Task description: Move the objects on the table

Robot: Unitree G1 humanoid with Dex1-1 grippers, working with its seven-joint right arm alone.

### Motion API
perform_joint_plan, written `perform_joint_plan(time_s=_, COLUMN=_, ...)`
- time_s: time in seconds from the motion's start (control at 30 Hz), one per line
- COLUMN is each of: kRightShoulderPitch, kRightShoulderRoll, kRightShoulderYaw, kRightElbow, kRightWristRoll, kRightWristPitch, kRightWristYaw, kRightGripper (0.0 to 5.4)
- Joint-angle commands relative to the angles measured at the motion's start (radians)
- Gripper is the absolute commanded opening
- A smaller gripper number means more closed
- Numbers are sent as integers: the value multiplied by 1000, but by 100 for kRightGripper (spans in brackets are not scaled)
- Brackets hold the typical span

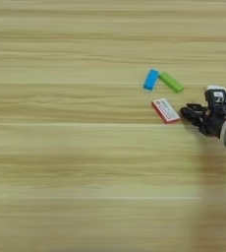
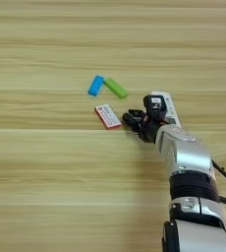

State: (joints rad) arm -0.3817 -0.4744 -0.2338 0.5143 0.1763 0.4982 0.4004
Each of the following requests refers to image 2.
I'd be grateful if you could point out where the blue rectangular block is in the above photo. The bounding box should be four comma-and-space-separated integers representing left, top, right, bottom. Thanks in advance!
86, 74, 105, 97

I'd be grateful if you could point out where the green rectangular block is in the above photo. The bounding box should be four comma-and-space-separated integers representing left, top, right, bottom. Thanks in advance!
103, 77, 130, 99

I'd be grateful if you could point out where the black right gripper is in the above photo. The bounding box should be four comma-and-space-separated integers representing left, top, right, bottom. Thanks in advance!
122, 108, 168, 145

